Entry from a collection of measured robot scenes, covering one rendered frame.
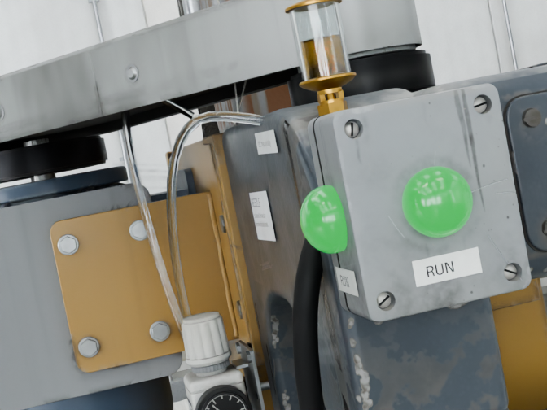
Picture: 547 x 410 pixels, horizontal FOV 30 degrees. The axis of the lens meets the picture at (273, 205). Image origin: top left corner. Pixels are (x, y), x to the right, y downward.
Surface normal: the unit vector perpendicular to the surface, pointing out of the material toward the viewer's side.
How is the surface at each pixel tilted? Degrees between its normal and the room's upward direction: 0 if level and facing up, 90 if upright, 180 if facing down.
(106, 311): 90
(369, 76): 90
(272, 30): 90
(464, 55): 90
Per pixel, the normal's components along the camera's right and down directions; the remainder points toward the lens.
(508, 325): 0.21, 0.01
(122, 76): -0.62, 0.16
